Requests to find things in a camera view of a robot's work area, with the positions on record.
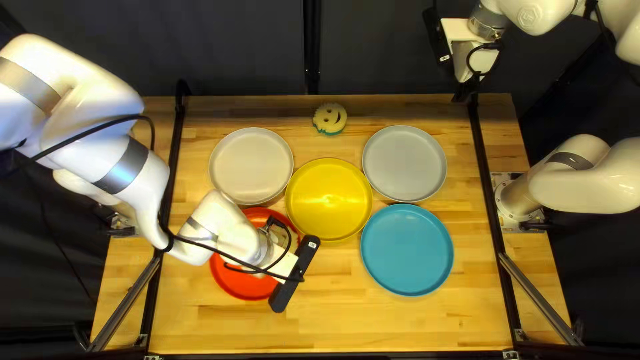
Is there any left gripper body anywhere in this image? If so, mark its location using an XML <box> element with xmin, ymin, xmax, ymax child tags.
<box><xmin>255</xmin><ymin>227</ymin><xmax>301</xmax><ymax>284</ymax></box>

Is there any black cable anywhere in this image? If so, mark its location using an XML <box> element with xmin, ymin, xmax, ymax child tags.
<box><xmin>30</xmin><ymin>114</ymin><xmax>306</xmax><ymax>286</ymax></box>
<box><xmin>465</xmin><ymin>42</ymin><xmax>504</xmax><ymax>77</ymax></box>

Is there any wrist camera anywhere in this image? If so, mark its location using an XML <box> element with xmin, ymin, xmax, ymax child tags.
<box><xmin>422</xmin><ymin>6</ymin><xmax>452</xmax><ymax>64</ymax></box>
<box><xmin>268</xmin><ymin>235</ymin><xmax>321</xmax><ymax>314</ymax></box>

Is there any pale grey round plate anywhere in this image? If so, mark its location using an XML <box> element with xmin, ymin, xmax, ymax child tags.
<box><xmin>208</xmin><ymin>127</ymin><xmax>295</xmax><ymax>206</ymax></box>

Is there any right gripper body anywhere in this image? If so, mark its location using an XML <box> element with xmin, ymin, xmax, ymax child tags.
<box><xmin>440</xmin><ymin>18</ymin><xmax>501</xmax><ymax>84</ymax></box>

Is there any teal round plate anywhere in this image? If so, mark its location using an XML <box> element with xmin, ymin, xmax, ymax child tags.
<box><xmin>360</xmin><ymin>203</ymin><xmax>455</xmax><ymax>297</ymax></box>

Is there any black frame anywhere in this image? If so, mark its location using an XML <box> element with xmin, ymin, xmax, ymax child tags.
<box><xmin>72</xmin><ymin>0</ymin><xmax>586</xmax><ymax>360</ymax></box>

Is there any yellow round plate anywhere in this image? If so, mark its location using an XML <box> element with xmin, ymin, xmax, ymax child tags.
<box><xmin>285</xmin><ymin>158</ymin><xmax>373</xmax><ymax>242</ymax></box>

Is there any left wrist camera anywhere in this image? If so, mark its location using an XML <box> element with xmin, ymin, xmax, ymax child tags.
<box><xmin>268</xmin><ymin>235</ymin><xmax>321</xmax><ymax>314</ymax></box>

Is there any yellow smiling face sponge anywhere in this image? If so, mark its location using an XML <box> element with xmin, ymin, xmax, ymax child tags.
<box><xmin>312</xmin><ymin>102</ymin><xmax>348</xmax><ymax>136</ymax></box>

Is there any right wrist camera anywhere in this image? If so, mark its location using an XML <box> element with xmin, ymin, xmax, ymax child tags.
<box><xmin>422</xmin><ymin>6</ymin><xmax>452</xmax><ymax>64</ymax></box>

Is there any orange round plate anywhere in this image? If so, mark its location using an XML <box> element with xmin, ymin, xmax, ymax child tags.
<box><xmin>209</xmin><ymin>206</ymin><xmax>301</xmax><ymax>302</ymax></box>

